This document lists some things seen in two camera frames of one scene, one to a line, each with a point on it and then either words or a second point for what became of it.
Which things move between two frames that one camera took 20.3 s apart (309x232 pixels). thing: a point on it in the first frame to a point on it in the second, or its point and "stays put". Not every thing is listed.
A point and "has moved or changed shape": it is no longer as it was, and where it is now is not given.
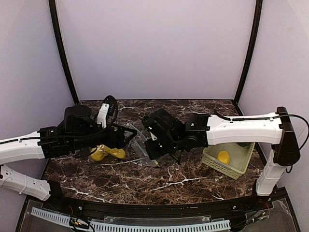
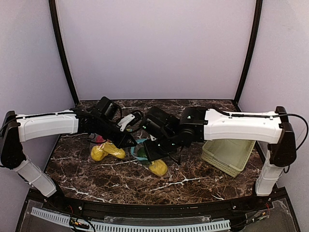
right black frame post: (256, 25) stays put
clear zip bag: (137, 150) has moved or changed shape
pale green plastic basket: (239, 155) stays put
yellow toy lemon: (223, 156) to (159, 167)
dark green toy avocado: (244, 144) to (141, 153)
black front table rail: (209, 210) stays put
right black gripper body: (151, 148) stays put
